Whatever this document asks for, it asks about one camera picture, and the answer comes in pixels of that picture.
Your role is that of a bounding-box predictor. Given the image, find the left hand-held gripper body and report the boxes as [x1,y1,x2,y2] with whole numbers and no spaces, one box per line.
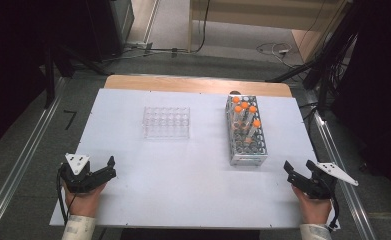
[58,153,117,195]

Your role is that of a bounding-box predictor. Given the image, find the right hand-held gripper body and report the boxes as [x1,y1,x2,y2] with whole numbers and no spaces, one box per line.
[286,162,359,200]

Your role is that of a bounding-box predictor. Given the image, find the perforated metal tube rack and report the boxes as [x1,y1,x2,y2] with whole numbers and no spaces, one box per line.
[225,94,269,167]

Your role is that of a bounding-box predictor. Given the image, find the clear plastic tube rack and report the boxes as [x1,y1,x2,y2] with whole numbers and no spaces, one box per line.
[142,106,191,140]

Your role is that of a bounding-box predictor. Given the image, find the person's left hand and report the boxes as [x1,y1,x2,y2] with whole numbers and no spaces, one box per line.
[65,183,107,218]

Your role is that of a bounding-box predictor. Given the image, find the person's right hand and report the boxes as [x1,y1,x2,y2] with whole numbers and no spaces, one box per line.
[291,186,333,225]

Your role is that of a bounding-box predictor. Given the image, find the white board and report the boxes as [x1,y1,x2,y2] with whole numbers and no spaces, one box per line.
[48,88,341,231]

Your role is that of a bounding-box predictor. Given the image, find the black metal stand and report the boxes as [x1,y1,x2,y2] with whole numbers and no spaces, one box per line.
[42,43,114,109]

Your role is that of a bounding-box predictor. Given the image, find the dark curtain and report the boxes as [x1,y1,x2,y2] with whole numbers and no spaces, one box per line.
[0,0,91,158]
[329,0,391,201]

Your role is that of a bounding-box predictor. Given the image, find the grey power strip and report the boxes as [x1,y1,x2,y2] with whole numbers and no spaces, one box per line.
[126,41,154,51]

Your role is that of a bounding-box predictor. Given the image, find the dark grey cabinet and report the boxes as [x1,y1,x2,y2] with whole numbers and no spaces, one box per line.
[86,0,136,63]

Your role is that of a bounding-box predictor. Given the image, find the beige wooden panel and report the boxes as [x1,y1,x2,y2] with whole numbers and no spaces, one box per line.
[187,0,351,63]

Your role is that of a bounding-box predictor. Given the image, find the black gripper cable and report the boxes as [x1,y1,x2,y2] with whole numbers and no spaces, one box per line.
[56,166,71,226]
[326,186,341,232]

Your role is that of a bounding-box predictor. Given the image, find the aluminium rail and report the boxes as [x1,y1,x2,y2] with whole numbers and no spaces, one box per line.
[0,77,67,239]
[304,89,377,240]

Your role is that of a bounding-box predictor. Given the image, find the black stand with cables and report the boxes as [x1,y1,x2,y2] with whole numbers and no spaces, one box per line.
[266,0,361,114]

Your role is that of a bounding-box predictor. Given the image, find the white cable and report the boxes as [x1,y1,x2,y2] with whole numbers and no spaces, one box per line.
[256,42,294,68]

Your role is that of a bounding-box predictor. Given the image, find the thin black hanging cable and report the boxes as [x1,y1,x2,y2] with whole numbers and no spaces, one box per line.
[196,0,211,54]

